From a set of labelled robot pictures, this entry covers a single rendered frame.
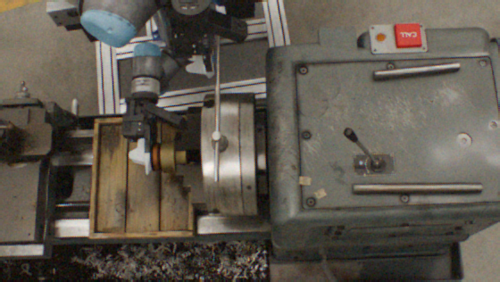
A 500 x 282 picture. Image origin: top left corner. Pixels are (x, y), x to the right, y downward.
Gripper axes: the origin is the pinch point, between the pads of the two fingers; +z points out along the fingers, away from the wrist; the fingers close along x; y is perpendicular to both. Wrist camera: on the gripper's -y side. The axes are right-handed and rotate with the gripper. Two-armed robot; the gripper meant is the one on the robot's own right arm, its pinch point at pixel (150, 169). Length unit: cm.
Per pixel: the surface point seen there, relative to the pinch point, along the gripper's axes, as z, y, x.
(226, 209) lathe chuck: 11.8, -19.9, 4.4
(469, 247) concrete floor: 10, -113, -108
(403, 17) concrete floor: -100, -96, -108
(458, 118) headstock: -5, -74, 18
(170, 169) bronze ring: 0.5, -5.7, 1.8
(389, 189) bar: 12, -57, 20
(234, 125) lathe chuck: -5.8, -23.0, 15.6
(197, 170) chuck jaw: 1.5, -12.6, 2.7
